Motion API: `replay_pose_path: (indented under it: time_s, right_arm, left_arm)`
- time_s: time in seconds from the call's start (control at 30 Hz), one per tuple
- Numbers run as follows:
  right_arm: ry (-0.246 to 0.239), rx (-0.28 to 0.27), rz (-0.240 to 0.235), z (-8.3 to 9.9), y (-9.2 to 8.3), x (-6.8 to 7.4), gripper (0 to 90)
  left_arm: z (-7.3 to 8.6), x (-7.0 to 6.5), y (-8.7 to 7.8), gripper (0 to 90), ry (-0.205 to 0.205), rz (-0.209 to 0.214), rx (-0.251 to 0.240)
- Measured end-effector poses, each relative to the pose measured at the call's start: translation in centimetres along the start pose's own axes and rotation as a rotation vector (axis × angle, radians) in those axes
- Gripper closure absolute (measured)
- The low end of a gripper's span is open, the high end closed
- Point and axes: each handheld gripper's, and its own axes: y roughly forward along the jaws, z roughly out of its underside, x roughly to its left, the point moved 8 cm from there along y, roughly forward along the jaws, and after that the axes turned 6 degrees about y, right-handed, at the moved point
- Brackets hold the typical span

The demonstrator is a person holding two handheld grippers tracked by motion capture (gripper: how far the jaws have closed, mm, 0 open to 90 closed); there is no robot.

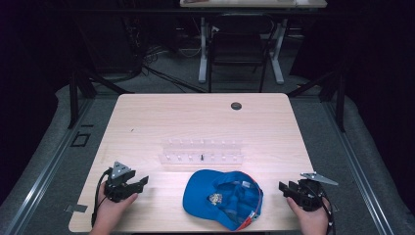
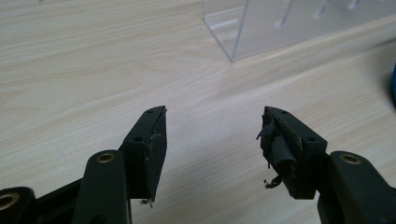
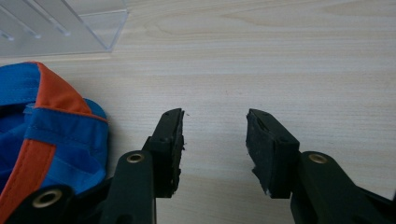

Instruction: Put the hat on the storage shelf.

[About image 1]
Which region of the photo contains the black metal stand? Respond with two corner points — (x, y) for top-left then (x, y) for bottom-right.
(287, 63), (347, 133)
(67, 67), (135, 130)

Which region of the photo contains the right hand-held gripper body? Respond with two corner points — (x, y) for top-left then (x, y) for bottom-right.
(291, 171), (340, 212)

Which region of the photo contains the aluminium floor rail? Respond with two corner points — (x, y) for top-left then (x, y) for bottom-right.
(3, 97), (96, 235)
(321, 99), (397, 235)

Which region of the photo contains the bundle of floor cables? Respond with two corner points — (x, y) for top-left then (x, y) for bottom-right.
(142, 45), (208, 94)

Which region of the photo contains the black chair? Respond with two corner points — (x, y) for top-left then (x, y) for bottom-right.
(207, 13), (276, 94)

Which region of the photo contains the blue baseball cap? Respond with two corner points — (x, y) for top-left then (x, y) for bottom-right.
(182, 168), (264, 232)

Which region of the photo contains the white-legged desk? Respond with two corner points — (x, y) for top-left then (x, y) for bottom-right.
(179, 0), (328, 86)

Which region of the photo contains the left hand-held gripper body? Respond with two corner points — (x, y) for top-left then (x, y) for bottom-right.
(104, 161), (137, 204)

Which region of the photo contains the person's left hand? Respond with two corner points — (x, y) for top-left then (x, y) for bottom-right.
(92, 181), (139, 233)

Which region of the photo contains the clear acrylic peg rack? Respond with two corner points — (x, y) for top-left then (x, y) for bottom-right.
(158, 138), (246, 166)

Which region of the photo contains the grey tape strip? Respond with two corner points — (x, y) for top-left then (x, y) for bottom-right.
(64, 203), (89, 214)

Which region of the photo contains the person's right hand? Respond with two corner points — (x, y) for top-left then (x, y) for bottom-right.
(286, 196), (331, 233)

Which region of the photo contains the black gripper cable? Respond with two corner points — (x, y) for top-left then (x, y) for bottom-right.
(319, 187), (337, 235)
(90, 167), (113, 228)

